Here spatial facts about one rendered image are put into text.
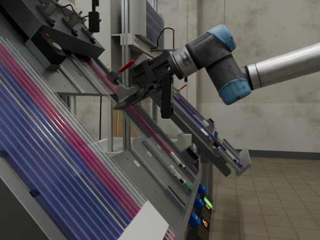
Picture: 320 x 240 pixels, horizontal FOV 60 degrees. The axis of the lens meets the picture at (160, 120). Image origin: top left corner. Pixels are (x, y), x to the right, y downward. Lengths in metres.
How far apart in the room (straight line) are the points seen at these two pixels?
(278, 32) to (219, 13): 0.99
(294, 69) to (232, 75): 0.20
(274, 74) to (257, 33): 4.16
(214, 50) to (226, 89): 0.10
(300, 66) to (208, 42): 0.27
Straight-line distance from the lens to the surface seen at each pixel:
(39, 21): 0.73
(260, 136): 4.91
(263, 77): 0.83
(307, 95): 5.00
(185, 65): 0.72
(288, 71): 0.83
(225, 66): 0.70
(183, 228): 0.57
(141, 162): 0.66
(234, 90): 0.70
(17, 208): 0.35
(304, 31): 5.09
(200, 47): 0.72
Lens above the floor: 0.98
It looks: 4 degrees down
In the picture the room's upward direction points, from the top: straight up
